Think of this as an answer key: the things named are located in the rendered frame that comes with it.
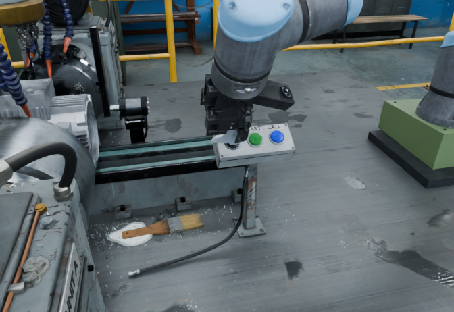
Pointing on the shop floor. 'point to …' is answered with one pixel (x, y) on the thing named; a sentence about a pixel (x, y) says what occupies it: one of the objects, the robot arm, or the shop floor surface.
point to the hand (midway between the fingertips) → (234, 138)
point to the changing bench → (383, 21)
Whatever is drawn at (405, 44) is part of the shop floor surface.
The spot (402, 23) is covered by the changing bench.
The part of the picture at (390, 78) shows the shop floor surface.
